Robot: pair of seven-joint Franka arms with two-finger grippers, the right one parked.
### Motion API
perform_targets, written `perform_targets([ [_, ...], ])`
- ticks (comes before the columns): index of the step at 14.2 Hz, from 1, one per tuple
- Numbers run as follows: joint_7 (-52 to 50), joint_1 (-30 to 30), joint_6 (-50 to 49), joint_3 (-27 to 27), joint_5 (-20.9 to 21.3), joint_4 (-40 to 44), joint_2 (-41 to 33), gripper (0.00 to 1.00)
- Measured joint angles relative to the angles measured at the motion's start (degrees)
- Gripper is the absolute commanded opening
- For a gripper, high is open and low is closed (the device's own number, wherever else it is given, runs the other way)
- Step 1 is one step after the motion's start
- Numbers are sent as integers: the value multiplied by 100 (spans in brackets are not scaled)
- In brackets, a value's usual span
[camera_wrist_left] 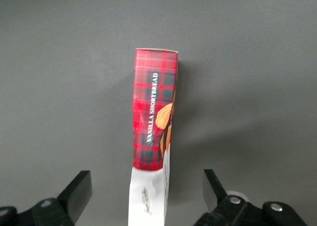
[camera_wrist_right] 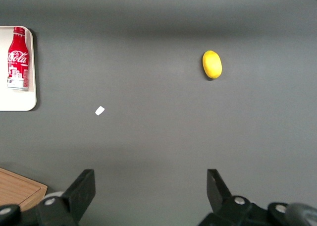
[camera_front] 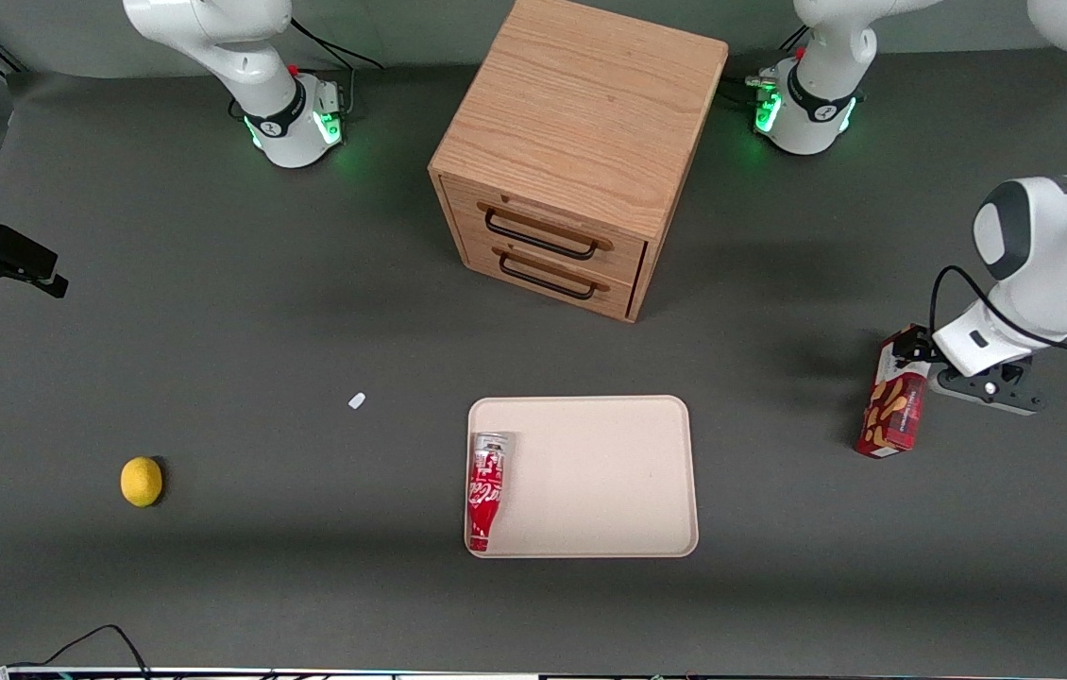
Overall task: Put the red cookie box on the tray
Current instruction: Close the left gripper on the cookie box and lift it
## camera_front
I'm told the beige plastic tray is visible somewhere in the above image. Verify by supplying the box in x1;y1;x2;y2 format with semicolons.
465;395;700;559

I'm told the yellow lemon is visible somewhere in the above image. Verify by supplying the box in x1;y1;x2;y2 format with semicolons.
120;456;164;509

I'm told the black base cable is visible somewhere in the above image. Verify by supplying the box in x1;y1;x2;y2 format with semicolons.
290;16;384;73

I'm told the black metal drawer handle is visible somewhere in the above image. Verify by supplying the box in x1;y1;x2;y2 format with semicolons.
483;209;600;262
498;252;597;302

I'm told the crushed red cola can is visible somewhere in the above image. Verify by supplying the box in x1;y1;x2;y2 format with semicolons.
466;432;517;553

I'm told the black table edge cable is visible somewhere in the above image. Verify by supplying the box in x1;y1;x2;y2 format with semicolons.
0;623;153;680

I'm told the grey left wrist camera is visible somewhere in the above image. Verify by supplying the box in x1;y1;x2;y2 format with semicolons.
928;357;1046;417

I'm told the wooden drawer cabinet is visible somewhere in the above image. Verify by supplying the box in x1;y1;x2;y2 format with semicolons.
428;0;731;325

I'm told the wooden drawer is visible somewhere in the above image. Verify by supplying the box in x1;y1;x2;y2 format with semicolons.
442;178;650;284
461;234;638;318

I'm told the red tartan cookie box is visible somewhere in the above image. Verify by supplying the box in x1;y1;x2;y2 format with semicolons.
855;326;932;460

